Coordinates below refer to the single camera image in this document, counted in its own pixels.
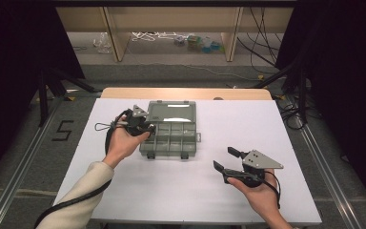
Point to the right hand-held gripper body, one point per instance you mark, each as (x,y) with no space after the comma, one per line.
(254,167)

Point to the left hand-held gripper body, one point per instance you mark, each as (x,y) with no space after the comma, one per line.
(136,122)

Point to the grey translucent compartment box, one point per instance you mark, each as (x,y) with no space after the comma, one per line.
(171,136)

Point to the person's left hand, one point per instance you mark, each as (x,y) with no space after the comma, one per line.
(122,143)

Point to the person's right hand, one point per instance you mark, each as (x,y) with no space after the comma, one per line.
(263,198)

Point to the white board sheet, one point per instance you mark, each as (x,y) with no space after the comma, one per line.
(235,127)

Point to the wooden table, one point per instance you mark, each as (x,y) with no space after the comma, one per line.
(187,93)

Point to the black metal stand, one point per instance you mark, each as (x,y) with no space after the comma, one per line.
(302,95)
(42,101)

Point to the clear plastic bag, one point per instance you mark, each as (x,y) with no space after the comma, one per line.
(103,43)

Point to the pile of colourful toys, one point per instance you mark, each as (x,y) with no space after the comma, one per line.
(195,43)

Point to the light wooden desk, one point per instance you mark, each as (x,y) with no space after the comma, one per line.
(85,19)

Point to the black curtain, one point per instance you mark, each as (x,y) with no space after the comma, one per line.
(346,63)
(6,63)

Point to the aluminium floor rail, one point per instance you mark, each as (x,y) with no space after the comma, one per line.
(11,187)
(333,187)

